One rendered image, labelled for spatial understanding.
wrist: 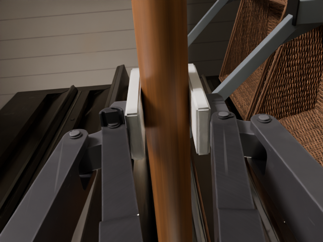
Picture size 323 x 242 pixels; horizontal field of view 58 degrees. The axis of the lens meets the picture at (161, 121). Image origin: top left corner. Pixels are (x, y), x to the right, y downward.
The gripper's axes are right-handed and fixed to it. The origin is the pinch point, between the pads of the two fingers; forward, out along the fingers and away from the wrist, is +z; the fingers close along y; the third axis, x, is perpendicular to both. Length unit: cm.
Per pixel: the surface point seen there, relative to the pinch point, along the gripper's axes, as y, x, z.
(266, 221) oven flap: 25, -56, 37
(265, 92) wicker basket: 39, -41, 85
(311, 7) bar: 26.3, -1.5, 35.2
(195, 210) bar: 3.2, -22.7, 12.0
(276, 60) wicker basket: 42, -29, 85
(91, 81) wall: -80, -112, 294
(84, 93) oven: -46, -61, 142
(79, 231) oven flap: -22, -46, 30
